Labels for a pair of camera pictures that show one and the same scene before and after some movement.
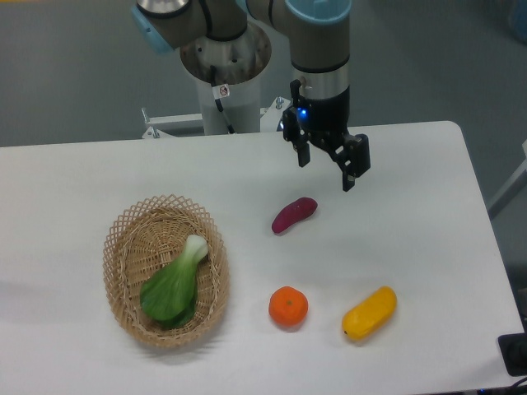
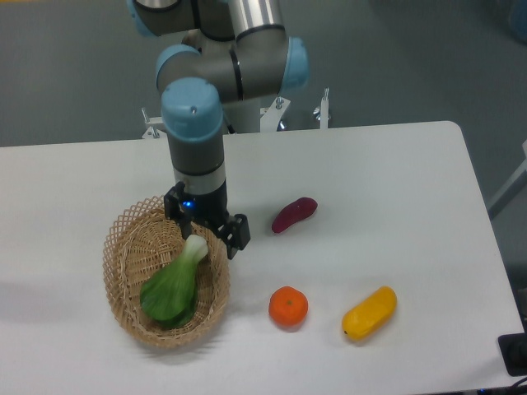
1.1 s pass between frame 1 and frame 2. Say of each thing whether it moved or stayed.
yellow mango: stayed
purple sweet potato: stayed
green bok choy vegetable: stayed
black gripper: moved
